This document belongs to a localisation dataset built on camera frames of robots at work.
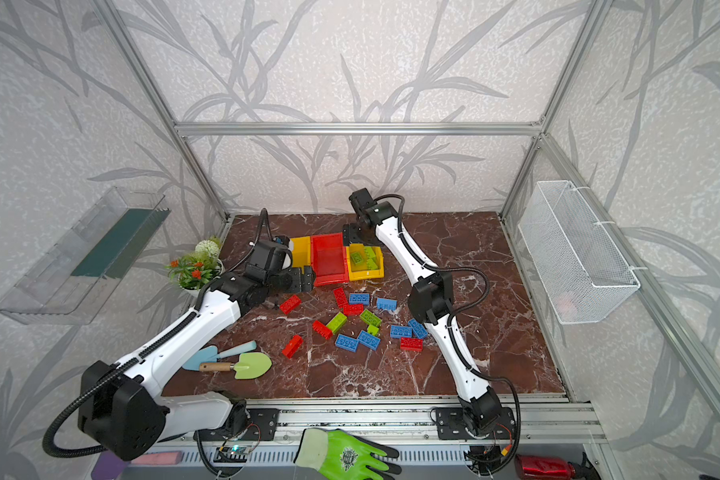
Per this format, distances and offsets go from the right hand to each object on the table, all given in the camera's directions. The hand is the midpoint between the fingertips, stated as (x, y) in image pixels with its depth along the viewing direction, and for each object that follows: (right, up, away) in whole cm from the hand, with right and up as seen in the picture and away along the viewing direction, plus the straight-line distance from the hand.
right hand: (358, 231), depth 99 cm
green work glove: (-1, -53, -30) cm, 61 cm away
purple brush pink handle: (-55, -55, -31) cm, 84 cm away
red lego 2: (-10, -29, -11) cm, 33 cm away
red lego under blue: (-1, -25, -6) cm, 25 cm away
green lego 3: (-1, -9, +6) cm, 11 cm away
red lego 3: (+17, -34, -12) cm, 39 cm away
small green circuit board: (-29, -55, -27) cm, 68 cm away
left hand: (-13, -10, -16) cm, 23 cm away
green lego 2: (+4, -8, +6) cm, 11 cm away
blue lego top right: (+10, -23, -5) cm, 26 cm away
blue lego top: (+1, -22, -3) cm, 22 cm away
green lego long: (-6, -28, -9) cm, 30 cm away
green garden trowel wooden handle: (-30, -39, -15) cm, 51 cm away
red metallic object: (+45, -54, -33) cm, 77 cm away
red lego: (-18, -34, -14) cm, 41 cm away
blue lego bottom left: (-2, -33, -12) cm, 35 cm away
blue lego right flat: (+14, -30, -10) cm, 35 cm away
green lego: (+5, -27, -8) cm, 29 cm away
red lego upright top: (-5, -22, -3) cm, 23 cm away
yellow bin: (+2, -11, +3) cm, 11 cm away
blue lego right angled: (+19, -30, -10) cm, 36 cm away
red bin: (-11, -10, +6) cm, 16 cm away
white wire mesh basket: (+50, -10, -38) cm, 63 cm away
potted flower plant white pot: (-46, -11, -12) cm, 49 cm away
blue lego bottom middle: (+4, -32, -12) cm, 35 cm away
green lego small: (+5, -30, -11) cm, 32 cm away
